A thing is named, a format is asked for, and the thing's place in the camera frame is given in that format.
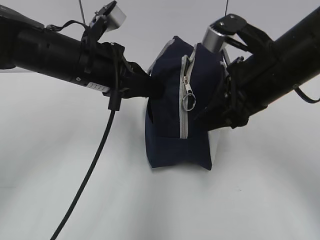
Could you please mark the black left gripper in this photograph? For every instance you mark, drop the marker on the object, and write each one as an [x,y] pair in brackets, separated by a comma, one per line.
[98,68]

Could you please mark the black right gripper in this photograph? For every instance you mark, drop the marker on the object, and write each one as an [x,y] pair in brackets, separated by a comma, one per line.
[246,91]

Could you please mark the navy blue lunch bag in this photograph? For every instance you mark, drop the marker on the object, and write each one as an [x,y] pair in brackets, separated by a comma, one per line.
[190,75]

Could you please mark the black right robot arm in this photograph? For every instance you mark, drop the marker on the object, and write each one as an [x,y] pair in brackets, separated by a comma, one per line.
[273,69]

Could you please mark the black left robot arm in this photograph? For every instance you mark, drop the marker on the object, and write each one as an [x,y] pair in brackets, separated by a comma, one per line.
[43,49]

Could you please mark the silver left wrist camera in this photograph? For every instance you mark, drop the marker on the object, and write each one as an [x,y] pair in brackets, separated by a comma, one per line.
[110,17]

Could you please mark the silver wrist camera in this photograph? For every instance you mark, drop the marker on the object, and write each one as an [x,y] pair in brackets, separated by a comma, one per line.
[110,17]
[221,33]

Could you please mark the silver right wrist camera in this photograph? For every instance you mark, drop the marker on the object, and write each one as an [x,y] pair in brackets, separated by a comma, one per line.
[221,33]

